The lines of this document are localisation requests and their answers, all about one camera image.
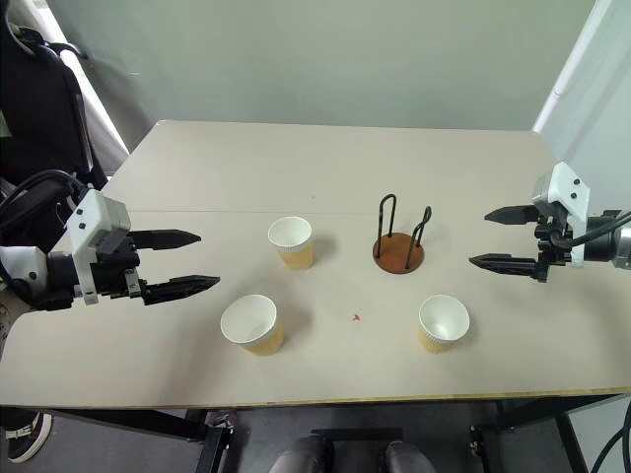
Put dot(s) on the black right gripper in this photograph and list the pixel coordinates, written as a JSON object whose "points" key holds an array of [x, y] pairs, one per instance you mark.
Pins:
{"points": [[547, 241]]}

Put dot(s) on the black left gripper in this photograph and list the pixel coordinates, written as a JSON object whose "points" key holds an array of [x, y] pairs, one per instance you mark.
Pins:
{"points": [[116, 273]]}

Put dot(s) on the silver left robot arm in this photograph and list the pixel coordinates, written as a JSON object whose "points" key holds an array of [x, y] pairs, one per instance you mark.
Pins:
{"points": [[24, 261]]}

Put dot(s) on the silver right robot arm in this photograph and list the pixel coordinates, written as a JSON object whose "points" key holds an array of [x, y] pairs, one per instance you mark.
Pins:
{"points": [[616, 244]]}

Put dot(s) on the brown paper cup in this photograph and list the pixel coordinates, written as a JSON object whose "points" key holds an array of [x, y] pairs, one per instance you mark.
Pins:
{"points": [[292, 246], [249, 322], [443, 320]]}

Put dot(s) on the white board panel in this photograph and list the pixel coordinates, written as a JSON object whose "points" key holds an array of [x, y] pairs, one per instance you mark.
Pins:
{"points": [[591, 88]]}

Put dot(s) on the black chair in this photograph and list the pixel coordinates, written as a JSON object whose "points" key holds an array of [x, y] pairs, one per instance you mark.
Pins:
{"points": [[34, 108]]}

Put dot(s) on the black and white sneaker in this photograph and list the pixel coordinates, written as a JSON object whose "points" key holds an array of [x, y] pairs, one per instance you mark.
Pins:
{"points": [[24, 438]]}

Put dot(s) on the dark rounded shape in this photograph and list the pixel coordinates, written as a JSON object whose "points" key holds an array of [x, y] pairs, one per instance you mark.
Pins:
{"points": [[301, 455], [406, 458]]}

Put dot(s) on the black crossbar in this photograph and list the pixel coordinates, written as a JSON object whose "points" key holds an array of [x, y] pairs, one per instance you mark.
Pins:
{"points": [[355, 433]]}

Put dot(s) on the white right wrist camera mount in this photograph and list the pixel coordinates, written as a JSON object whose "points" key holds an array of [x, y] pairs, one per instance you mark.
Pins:
{"points": [[567, 189]]}

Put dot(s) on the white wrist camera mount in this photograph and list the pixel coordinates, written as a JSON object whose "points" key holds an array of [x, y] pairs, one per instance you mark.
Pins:
{"points": [[567, 189], [91, 217]]}

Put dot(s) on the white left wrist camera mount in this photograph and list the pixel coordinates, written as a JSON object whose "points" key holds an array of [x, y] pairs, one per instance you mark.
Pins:
{"points": [[91, 217]]}

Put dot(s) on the black metal table frame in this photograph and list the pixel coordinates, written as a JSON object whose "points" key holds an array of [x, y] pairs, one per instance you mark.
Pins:
{"points": [[214, 443]]}

